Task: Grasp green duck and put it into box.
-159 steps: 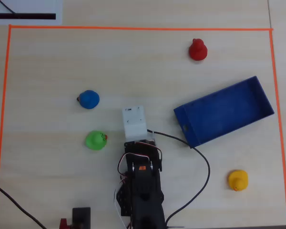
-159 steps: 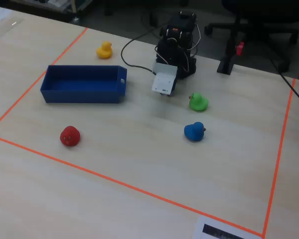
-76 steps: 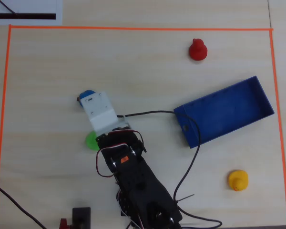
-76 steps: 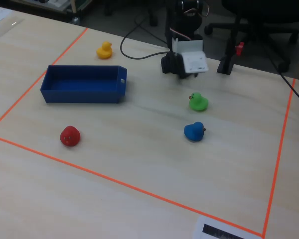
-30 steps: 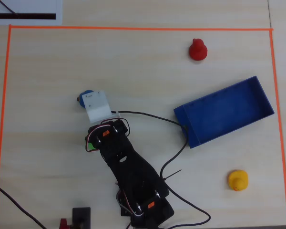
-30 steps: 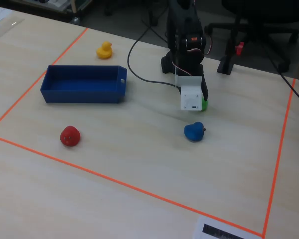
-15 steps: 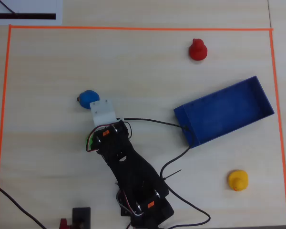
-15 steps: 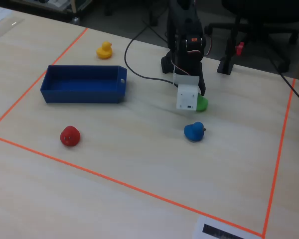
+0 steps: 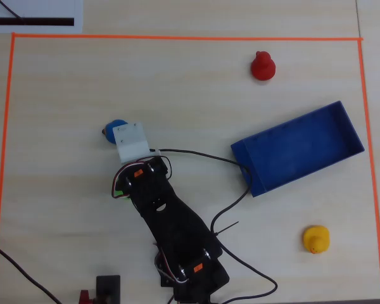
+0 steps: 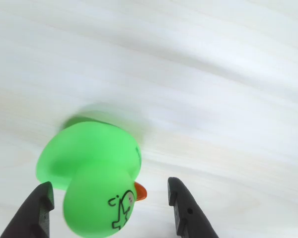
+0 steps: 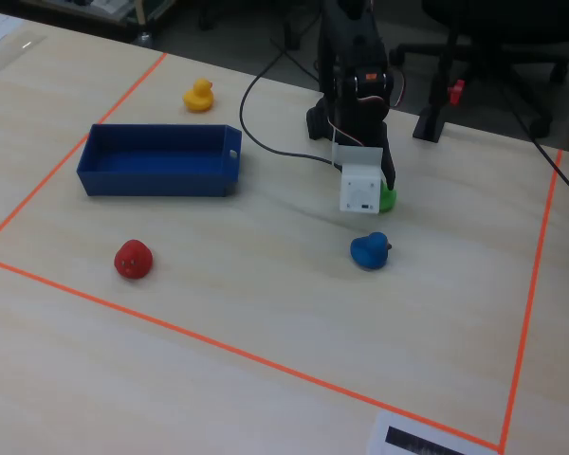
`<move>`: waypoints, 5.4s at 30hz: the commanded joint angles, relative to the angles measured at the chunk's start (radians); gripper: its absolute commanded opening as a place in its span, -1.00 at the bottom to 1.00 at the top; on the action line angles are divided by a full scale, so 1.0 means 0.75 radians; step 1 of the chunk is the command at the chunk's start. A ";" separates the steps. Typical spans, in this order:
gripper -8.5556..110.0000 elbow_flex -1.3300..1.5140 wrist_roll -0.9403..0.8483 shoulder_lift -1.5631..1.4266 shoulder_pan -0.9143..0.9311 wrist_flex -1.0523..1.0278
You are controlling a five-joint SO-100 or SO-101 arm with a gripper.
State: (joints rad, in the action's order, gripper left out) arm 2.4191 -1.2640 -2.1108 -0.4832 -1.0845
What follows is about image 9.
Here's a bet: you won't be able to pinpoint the white sheet with black bar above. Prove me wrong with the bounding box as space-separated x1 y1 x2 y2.
0 0 84 34

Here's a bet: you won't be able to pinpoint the long black camera cable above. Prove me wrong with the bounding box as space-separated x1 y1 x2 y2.
149 148 279 304

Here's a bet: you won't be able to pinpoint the yellow rubber duck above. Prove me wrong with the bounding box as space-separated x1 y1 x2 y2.
302 225 331 255

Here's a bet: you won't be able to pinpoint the black zip tie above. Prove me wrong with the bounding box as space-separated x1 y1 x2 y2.
212 221 240 237

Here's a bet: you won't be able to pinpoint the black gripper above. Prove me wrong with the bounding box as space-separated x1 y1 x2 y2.
113 155 172 203

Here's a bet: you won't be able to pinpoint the black table clamp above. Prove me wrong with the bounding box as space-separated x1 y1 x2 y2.
95 274 122 304

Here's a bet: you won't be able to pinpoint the blue plastic box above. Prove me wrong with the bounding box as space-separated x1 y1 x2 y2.
230 100 365 198

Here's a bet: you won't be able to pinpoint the white red servo wires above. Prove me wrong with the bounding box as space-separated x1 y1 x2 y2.
110 159 155 201
154 242 191 284

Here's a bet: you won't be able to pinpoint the thin dark cable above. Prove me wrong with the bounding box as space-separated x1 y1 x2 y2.
0 0 23 20

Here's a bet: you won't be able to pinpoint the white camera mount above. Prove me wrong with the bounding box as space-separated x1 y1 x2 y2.
112 121 162 164

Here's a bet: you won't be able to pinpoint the red rubber duck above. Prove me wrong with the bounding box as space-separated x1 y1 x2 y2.
250 51 277 81

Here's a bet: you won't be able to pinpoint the orange tape strip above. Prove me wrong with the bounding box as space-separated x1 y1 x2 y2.
0 32 17 304
357 39 380 300
11 32 364 42

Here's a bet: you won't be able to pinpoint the thick black cable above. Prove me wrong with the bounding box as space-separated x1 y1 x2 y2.
0 238 63 304

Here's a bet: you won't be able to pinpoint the blue rubber duck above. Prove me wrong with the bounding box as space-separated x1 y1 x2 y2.
101 119 129 145

